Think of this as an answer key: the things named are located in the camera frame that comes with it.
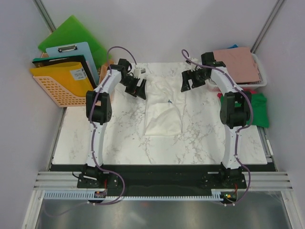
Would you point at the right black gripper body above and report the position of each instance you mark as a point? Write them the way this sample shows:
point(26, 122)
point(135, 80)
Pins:
point(197, 77)

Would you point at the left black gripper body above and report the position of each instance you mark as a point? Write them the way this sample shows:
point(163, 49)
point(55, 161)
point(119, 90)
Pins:
point(131, 84)

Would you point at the white printed t shirt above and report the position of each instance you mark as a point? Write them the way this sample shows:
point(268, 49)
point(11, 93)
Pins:
point(164, 106)

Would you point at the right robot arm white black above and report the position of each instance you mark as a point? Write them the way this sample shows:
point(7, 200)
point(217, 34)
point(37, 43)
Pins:
point(221, 77)

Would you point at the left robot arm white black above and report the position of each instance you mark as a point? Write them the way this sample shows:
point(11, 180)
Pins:
point(98, 103)

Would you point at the peach compartment organizer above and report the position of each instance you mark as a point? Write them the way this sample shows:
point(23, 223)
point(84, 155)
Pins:
point(103, 72)

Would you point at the pink folded t shirt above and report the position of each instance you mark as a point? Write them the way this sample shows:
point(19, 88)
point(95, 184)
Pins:
point(239, 63)

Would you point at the black folder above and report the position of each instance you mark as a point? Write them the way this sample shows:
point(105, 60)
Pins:
point(41, 62)

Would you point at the red t shirt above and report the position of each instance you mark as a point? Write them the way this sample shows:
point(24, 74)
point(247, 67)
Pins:
point(220, 95)

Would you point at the yellow folder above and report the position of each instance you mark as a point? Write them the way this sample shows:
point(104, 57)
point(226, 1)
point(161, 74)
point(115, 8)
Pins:
point(71, 75)

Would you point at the light blue clipboard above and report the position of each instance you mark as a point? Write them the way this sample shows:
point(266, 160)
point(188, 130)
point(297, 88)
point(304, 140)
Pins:
point(81, 48)

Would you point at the white laundry basket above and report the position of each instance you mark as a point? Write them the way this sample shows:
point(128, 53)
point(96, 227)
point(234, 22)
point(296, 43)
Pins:
point(211, 86)

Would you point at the orange mesh file holder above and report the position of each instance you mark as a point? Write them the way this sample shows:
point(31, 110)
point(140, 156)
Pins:
point(61, 96)

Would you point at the green t shirt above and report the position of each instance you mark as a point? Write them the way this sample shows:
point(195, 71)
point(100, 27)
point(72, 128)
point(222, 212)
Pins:
point(259, 109)

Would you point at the green plastic board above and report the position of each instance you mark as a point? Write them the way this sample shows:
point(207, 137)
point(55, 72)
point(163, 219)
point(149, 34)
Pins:
point(73, 31)

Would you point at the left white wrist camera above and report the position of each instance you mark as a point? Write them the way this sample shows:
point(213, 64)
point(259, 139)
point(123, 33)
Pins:
point(137, 72)

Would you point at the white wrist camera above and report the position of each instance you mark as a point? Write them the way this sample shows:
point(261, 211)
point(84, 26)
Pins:
point(137, 72)
point(192, 61)

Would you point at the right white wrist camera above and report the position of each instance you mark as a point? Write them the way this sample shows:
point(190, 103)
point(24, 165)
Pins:
point(192, 61)

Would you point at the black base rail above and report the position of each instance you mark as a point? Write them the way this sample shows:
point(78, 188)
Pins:
point(168, 180)

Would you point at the white cable duct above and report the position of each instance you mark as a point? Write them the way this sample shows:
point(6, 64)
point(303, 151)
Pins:
point(94, 196)

